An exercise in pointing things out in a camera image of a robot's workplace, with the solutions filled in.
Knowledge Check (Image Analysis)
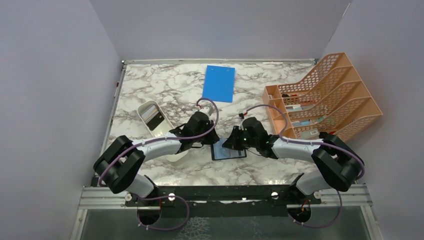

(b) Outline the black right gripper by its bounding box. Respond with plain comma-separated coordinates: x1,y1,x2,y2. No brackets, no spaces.
222,125,259,151

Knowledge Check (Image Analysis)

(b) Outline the black leather card holder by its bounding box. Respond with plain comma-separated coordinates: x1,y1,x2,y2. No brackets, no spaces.
210,138,247,161

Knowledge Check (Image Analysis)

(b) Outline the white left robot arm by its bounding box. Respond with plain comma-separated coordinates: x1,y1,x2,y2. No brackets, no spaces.
93,111,220,206

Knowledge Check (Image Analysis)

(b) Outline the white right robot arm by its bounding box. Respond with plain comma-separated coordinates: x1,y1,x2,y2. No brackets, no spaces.
222,117,365,204

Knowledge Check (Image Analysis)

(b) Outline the white oblong plastic tray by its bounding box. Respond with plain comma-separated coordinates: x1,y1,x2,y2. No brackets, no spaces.
136,100,186,163

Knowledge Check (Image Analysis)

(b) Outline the blue flat board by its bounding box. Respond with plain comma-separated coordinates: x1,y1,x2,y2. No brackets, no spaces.
202,65,236,103

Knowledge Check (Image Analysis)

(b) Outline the peach plastic file organizer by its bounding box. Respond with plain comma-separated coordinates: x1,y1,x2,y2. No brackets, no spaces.
262,52,383,142

